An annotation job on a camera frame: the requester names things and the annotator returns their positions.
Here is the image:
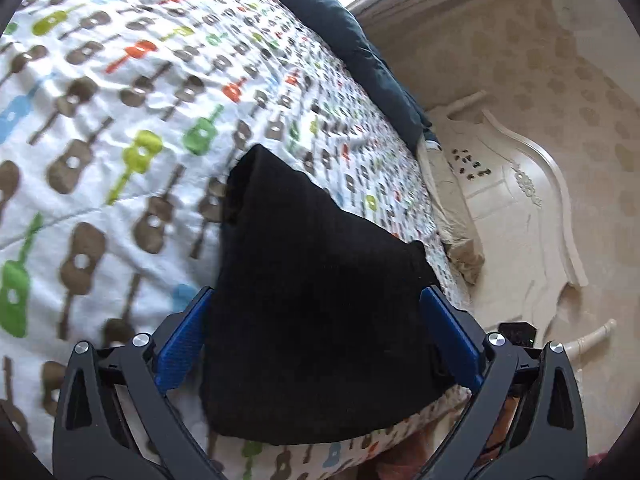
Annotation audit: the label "dark teal duvet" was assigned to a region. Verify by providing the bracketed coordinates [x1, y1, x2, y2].
[280, 0, 437, 153]

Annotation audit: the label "beige pillow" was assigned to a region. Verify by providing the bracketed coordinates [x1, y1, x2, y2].
[416, 139, 485, 285]

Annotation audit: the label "white carved headboard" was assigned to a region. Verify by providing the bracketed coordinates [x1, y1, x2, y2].
[428, 91, 588, 346]

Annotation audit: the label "guitar pattern bed sheet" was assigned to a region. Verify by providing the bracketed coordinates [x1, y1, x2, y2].
[1, 0, 470, 465]

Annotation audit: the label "black pants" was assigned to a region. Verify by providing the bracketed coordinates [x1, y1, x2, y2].
[200, 145, 454, 444]

